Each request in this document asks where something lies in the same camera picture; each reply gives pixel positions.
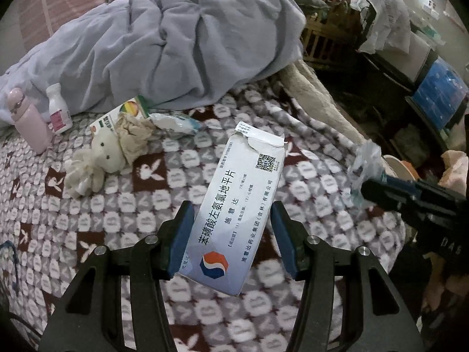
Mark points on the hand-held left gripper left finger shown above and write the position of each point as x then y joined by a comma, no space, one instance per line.
179,242

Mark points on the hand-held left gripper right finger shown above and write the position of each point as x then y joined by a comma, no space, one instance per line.
284,242

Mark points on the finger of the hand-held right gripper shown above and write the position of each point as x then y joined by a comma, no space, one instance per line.
401,185
384,194

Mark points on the clear plastic wrapper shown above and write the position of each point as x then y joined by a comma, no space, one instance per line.
366,161

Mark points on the white medicine box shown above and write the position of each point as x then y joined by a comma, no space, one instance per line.
234,209

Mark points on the pink cloth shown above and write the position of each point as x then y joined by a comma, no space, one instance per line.
454,168

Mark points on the brown white printed blanket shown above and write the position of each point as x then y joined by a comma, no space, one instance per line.
110,209

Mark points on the blue box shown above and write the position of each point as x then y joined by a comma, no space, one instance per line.
439,88

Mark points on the cream stuffed rabbit toy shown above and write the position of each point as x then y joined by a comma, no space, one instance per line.
106,154

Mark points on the beige crumpled tissue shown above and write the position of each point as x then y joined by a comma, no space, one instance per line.
135,135

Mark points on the cream fuzzy blanket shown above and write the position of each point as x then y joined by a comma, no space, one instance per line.
318,95

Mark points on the white blue plastic packet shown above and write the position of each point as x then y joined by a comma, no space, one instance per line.
172,121

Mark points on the grey box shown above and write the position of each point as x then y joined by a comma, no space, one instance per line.
410,58

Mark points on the colourful drink carton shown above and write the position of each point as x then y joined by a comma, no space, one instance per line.
126,109

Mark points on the wooden crib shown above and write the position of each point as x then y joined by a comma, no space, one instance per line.
322,40

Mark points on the white crumpled cloth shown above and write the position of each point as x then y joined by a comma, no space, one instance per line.
388,18

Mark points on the white medicine bottle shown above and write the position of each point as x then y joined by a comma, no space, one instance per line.
58,110

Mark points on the pink bottle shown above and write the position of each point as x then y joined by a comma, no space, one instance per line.
31,124

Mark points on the grey-blue duvet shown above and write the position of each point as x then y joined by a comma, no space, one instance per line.
183,36

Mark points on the pink striped pillow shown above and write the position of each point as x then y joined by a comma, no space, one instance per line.
47,7

